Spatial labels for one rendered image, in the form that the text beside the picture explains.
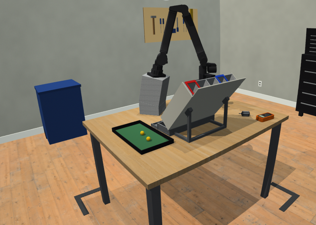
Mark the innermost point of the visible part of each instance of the orange pocket multimeter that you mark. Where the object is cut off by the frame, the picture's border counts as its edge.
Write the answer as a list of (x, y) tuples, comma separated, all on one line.
[(265, 117)]

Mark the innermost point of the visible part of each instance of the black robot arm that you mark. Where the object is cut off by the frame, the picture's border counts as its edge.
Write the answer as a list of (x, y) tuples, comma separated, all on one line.
[(156, 71)]

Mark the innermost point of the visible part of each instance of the green tray with black rim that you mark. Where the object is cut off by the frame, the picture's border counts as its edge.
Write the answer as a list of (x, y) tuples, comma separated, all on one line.
[(130, 133)]

